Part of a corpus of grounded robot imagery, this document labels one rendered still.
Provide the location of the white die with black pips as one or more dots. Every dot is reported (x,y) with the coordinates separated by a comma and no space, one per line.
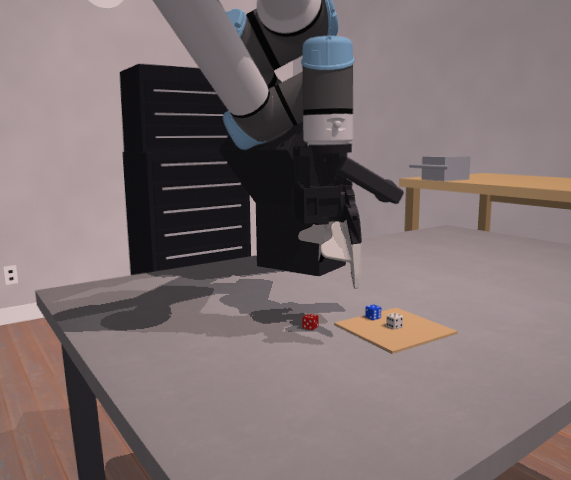
(394,321)

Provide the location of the red die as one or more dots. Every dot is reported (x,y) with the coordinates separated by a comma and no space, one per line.
(310,321)

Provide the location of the orange mat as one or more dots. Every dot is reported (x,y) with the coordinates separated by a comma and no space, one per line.
(416,331)

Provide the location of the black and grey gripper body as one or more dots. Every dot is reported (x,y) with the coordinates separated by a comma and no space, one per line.
(321,185)

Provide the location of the blue die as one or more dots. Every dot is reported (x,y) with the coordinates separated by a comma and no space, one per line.
(373,312)

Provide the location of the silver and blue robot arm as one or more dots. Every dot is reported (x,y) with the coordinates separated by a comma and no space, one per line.
(240,78)

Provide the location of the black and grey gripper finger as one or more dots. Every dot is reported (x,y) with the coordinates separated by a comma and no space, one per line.
(317,234)
(345,242)

